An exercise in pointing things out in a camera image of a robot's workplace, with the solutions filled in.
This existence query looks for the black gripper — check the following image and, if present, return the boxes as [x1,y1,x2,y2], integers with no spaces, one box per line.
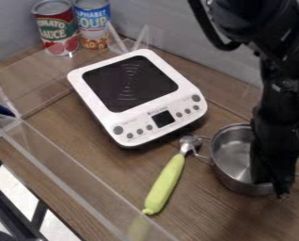
[250,61,299,200]

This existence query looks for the red tomato sauce can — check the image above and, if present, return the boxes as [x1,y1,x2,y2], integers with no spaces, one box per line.
[33,0,79,56]

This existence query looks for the green handled ice cream scoop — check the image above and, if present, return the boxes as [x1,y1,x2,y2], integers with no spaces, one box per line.
[142,136,203,215]

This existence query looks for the silver metal pot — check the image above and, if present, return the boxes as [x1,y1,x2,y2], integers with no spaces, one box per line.
[193,122,299,197]

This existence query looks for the clear acrylic barrier panel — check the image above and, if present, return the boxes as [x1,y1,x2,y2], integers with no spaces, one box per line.
[0,81,179,241]

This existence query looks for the white and black stove top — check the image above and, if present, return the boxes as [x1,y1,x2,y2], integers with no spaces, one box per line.
[67,49,207,148]

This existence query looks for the blue alphabet soup can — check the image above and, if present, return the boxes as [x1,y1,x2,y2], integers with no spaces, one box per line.
[75,0,111,50]

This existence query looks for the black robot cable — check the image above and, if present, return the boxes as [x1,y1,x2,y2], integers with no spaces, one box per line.
[186,0,245,52]

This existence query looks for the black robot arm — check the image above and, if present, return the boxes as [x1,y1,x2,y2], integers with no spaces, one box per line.
[210,0,299,198]

